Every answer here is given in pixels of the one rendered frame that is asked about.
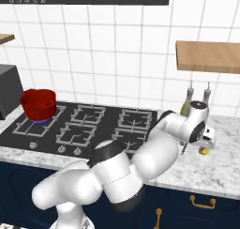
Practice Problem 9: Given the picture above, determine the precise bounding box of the gold cupboard door handle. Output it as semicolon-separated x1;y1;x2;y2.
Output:
154;207;163;229

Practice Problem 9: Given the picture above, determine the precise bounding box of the green oil bottle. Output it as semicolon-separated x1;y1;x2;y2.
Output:
180;81;195;118

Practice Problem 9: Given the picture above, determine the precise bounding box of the navy cupboard door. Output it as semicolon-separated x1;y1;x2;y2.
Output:
0;160;95;229

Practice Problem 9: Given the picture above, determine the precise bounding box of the dark grey countertop appliance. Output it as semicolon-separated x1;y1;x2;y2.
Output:
0;64;24;121

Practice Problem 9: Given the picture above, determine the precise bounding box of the large wooden wall shelf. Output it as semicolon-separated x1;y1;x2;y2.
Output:
175;39;240;75

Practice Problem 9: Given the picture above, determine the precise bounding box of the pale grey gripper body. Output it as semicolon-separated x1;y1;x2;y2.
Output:
198;134;218;150

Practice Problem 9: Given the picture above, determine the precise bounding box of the red pot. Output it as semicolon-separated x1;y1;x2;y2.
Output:
19;88;58;122

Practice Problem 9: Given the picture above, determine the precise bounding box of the gold drawer handle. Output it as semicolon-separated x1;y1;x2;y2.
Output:
188;194;218;210

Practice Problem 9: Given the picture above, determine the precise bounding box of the black gas hob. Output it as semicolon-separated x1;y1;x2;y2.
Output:
0;100;161;160

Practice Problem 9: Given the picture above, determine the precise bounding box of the small wooden wall shelf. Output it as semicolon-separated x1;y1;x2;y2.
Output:
0;33;16;46

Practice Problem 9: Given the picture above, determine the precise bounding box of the navy drawer front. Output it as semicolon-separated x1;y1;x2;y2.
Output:
144;185;240;229

